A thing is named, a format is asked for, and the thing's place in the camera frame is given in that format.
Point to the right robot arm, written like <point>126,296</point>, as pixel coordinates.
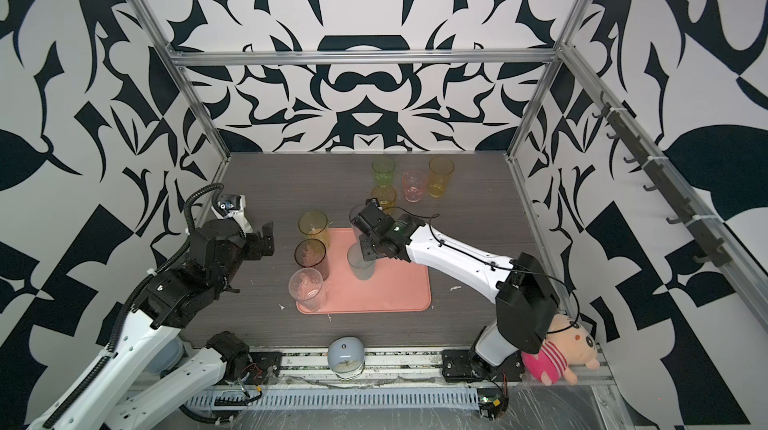
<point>522,293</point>

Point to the clear tall glass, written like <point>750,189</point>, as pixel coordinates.
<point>306,287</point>

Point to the pink plastic tray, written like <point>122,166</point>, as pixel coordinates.
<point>396,286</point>

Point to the yellow short glass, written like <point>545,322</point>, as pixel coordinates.
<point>386,197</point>

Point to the white slotted cable duct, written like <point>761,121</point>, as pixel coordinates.
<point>340,399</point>

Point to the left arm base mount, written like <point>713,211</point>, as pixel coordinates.
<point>252,367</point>

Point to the white round timer device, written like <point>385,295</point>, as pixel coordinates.
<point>346,357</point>

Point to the green short glass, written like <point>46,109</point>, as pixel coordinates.
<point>383,168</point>

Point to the orange tall glass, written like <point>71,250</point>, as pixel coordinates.
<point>441,169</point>

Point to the teal frosted glass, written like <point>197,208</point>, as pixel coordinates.
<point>361,268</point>

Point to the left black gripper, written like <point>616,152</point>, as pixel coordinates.
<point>253,248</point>

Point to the pink plush pig toy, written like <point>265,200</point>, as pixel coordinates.
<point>567,344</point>

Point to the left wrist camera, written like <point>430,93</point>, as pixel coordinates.
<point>233,207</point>

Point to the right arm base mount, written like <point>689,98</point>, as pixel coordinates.
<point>462,365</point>

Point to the blue tall glass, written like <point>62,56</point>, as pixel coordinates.
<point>353,214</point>

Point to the pink short glass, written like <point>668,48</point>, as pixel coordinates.
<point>414,184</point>

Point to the black wall hook rail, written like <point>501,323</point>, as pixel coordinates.
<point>665,180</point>

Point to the light blue container lid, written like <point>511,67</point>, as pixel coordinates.
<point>167,358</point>

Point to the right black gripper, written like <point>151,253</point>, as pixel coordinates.
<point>366,247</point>

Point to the smoky grey tall glass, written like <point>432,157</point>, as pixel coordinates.
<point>312,253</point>

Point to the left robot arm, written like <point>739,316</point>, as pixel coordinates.
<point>97,398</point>

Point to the light green tall glass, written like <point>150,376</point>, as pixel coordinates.
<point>314,225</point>

